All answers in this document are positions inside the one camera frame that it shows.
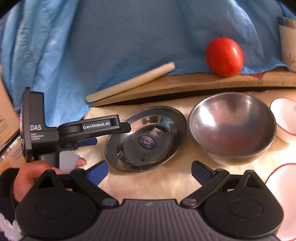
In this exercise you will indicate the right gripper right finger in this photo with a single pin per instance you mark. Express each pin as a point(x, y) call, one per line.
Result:
point(211, 182)

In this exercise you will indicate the cardboard box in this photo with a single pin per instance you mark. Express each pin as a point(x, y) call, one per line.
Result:
point(11, 150)

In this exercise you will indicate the steel bowl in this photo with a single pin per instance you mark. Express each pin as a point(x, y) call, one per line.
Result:
point(233, 128)

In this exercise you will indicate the cream rolling pin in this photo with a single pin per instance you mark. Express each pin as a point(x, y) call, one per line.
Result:
point(132, 83)

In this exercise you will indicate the white red-rimmed bowl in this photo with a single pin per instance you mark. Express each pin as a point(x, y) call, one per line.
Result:
point(281, 182)
point(283, 110)

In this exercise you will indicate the dark patterned sleeve forearm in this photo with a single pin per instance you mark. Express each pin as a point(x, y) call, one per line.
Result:
point(9, 227)

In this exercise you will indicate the person's left hand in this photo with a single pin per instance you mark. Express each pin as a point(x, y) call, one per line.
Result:
point(27, 176)

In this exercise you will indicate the cream table cover sheet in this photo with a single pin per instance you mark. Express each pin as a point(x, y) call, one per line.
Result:
point(173, 179)

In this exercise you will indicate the red tomato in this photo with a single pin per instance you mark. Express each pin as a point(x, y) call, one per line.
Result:
point(224, 57)

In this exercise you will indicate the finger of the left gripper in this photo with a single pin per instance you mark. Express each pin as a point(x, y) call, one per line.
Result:
point(87, 142)
point(91, 128)

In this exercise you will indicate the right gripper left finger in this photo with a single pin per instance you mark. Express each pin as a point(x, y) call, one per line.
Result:
point(88, 180)

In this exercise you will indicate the wooden cutting board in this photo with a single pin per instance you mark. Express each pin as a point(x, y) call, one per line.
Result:
point(278, 77)

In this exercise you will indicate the cream cylindrical cup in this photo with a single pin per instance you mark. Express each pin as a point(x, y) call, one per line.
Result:
point(288, 41)

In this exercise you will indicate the steel plate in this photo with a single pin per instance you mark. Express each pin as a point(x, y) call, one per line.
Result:
point(157, 133)

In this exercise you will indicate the blue cloth garment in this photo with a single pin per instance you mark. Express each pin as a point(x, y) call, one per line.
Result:
point(71, 49)

